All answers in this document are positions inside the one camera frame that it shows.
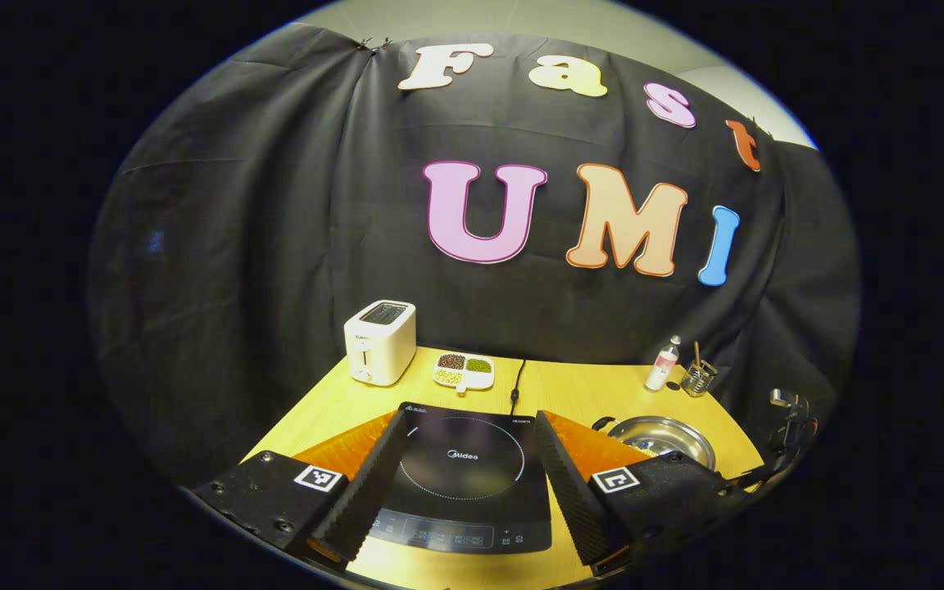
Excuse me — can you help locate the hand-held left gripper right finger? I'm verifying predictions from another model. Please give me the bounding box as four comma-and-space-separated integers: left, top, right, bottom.
533, 410, 756, 577

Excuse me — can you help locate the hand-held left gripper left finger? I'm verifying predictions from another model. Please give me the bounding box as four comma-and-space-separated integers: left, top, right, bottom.
191, 408, 407, 570

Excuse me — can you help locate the black induction cooktop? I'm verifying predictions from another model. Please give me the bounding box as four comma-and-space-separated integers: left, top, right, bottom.
365, 402, 553, 555

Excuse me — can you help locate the steel pot with black handles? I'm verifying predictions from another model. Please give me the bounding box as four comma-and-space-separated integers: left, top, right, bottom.
591, 415, 719, 472

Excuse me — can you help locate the clear glass cup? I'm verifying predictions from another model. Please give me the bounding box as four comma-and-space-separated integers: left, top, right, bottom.
681, 358, 719, 397

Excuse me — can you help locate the small pink label bottle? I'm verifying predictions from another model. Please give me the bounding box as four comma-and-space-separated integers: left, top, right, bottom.
644, 334, 682, 393

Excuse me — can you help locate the white toaster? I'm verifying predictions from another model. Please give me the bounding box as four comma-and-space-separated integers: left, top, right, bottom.
343, 300, 417, 387

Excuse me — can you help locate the white divided bean dish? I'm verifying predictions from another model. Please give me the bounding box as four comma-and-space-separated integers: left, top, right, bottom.
433, 352, 495, 394

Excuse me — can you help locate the black backdrop cloth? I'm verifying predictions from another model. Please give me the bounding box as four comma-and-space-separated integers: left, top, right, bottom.
87, 20, 862, 492

